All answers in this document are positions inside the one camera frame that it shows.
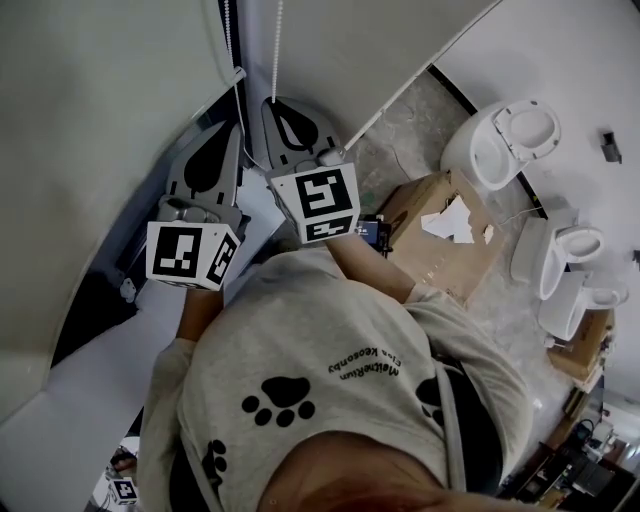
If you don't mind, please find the dark-framed window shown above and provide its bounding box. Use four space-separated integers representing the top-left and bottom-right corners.
49 74 269 369

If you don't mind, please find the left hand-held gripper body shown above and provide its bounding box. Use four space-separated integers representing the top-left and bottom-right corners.
144 195 251 292

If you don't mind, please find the white window sill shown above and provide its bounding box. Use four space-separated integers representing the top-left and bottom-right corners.
0 169 291 512

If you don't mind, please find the black wall bracket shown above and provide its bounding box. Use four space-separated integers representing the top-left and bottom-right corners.
601 130 624 165

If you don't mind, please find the person's grey paw-print shirt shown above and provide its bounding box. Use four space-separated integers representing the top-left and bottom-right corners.
137 247 534 512

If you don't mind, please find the white toilet with raised lid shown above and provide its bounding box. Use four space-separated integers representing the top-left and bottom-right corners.
439 98 563 192

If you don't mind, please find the person's left forearm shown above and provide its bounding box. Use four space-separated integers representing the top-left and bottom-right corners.
177 287 224 344

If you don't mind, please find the white roller window blind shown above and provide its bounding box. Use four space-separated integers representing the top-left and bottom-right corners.
0 0 247 426

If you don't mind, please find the black handheld screen device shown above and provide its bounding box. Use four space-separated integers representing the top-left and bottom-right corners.
355 213 397 254

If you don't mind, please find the large torn white paper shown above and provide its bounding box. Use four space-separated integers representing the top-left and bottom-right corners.
419 194 477 246

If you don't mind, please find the small brown cardboard box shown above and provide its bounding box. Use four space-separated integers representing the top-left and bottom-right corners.
547 309 617 382

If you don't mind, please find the person's head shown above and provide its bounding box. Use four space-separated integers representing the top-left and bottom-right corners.
269 429 501 512

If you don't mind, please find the person's right forearm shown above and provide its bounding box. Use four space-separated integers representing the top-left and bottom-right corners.
327 234 419 304

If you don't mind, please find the large brown cardboard box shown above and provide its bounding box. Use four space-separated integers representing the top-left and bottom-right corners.
377 168 507 308

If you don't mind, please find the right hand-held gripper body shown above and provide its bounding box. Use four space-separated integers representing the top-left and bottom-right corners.
264 147 363 247

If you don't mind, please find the black electronics clutter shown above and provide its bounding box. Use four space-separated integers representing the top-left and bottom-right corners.
499 394 640 512

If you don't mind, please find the white beaded blind cord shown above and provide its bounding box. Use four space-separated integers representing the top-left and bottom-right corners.
224 0 286 167

